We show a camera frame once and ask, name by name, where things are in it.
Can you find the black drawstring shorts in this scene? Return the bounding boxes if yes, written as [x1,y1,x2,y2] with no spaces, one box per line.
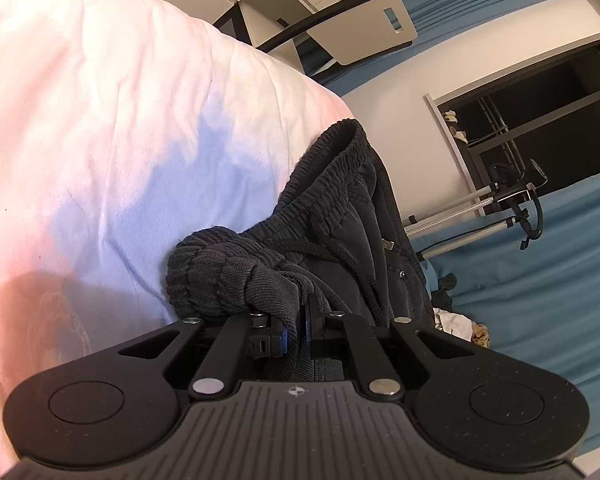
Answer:
[166,119,436,386]

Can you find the dark window white frame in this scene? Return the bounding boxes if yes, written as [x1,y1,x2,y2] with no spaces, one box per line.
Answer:
[425,32,600,217]

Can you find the dark cloth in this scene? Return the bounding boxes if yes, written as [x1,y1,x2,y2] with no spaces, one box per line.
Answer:
[432,273,459,312]

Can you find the black exercise bike handlebar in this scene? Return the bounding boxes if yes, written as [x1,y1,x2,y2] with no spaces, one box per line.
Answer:
[489,159,550,252]

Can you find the blue curtain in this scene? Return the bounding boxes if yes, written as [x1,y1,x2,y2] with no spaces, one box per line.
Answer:
[409,165,600,457]
[300,0,589,87]

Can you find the small heap of light clothes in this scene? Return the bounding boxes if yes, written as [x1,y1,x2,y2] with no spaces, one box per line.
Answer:
[433,309,492,349]

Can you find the beige chair with black frame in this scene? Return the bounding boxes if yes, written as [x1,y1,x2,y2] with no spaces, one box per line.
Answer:
[256,0,419,67]

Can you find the white duvet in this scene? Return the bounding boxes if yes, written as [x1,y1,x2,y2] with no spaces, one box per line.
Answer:
[0,0,354,480]

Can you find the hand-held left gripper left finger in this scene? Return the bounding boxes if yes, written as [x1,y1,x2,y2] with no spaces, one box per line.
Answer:
[120,312,289,402]

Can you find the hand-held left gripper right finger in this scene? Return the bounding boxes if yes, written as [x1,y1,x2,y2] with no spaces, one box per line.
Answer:
[304,296,464,404]

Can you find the black wooden frame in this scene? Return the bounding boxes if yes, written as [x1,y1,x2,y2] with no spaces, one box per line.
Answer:
[212,2,257,50]

